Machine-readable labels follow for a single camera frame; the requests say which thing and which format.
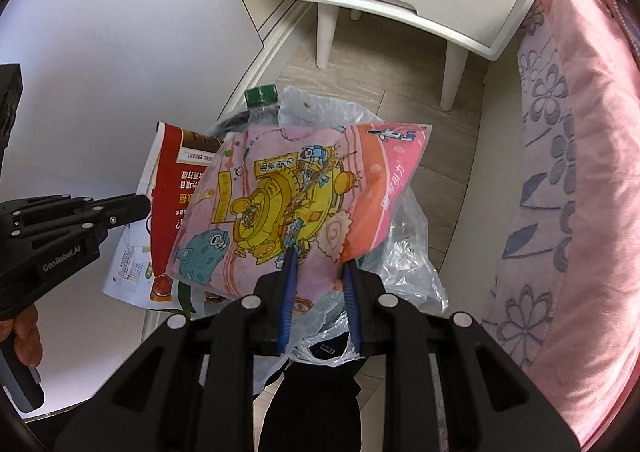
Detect green cap plastic bottle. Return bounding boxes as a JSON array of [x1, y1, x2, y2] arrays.
[[235, 85, 283, 137]]

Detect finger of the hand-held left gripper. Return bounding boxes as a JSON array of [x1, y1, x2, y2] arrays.
[[10, 193, 152, 239], [0, 193, 97, 223]]

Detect clear plastic bin liner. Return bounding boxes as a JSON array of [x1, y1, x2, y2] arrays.
[[252, 86, 449, 395]]

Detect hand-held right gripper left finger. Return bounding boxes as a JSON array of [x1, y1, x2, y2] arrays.
[[55, 232, 301, 452]]

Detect red and white paper bag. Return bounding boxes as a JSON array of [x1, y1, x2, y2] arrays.
[[102, 121, 236, 315]]

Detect person's left hand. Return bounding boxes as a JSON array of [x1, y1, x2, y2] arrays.
[[10, 304, 42, 369]]

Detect pink floral blanket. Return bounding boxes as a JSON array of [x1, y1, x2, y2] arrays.
[[480, 0, 640, 452]]

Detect pink cartoon snack bag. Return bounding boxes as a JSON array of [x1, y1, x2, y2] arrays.
[[167, 122, 432, 303]]

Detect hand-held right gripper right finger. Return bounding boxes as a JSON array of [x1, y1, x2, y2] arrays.
[[342, 258, 576, 452]]

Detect white wardrobe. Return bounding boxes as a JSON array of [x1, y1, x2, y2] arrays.
[[0, 0, 266, 413]]

